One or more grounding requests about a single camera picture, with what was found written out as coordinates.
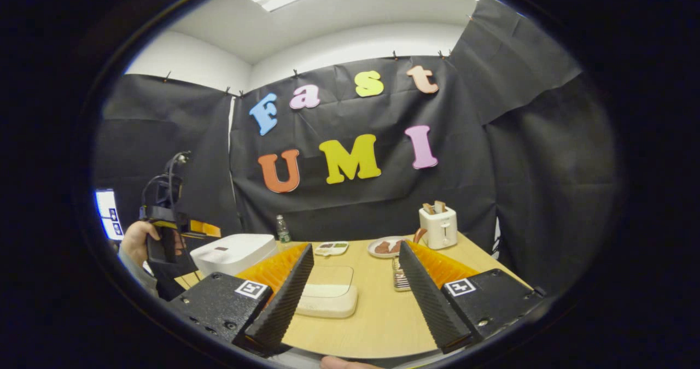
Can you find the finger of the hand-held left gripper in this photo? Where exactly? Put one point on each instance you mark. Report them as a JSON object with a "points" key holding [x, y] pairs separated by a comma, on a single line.
{"points": [[205, 229]]}

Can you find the clear rice container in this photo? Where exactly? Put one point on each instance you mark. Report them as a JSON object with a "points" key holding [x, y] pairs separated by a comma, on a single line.
{"points": [[328, 299]]}

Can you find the white rice cooker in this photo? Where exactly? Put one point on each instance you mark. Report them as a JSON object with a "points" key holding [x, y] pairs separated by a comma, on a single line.
{"points": [[235, 251]]}

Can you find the white toaster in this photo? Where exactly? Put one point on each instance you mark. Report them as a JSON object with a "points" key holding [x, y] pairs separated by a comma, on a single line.
{"points": [[439, 229]]}

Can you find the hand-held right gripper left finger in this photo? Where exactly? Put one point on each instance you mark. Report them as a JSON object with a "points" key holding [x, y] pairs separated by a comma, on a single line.
{"points": [[284, 303]]}

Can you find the red meat piece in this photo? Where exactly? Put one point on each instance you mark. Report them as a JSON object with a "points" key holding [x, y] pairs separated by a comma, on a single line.
{"points": [[395, 246], [382, 247]]}

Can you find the white divided bean dish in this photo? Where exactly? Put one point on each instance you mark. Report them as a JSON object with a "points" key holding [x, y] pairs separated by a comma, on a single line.
{"points": [[331, 248]]}

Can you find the white round plate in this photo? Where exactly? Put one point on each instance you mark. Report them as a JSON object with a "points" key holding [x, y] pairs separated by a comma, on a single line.
{"points": [[377, 254]]}

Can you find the computer monitor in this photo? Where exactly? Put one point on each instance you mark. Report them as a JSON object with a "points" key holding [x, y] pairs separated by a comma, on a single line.
{"points": [[109, 216]]}

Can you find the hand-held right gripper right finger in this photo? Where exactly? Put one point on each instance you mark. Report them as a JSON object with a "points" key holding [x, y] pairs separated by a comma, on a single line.
{"points": [[432, 303]]}

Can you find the clear plastic water bottle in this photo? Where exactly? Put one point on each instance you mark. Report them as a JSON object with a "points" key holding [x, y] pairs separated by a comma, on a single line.
{"points": [[283, 232]]}

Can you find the toast slice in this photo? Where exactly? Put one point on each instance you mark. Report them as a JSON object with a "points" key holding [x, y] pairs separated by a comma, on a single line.
{"points": [[439, 206], [429, 209]]}

